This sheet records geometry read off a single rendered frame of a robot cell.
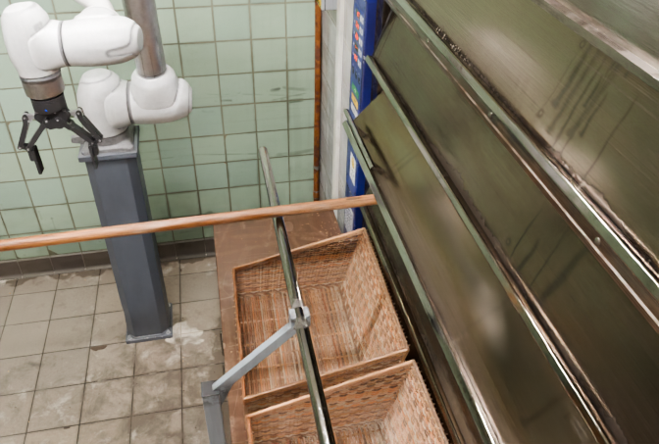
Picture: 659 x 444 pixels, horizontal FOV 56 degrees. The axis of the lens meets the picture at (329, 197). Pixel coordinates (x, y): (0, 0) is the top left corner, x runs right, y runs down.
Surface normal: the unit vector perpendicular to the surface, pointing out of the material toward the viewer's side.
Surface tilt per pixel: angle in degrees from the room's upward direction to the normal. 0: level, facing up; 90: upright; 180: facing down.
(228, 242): 0
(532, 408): 46
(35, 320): 0
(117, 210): 90
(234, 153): 90
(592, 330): 70
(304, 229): 0
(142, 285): 90
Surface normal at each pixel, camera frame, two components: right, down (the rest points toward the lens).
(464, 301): -0.69, -0.48
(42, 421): 0.02, -0.80
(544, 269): -0.91, -0.18
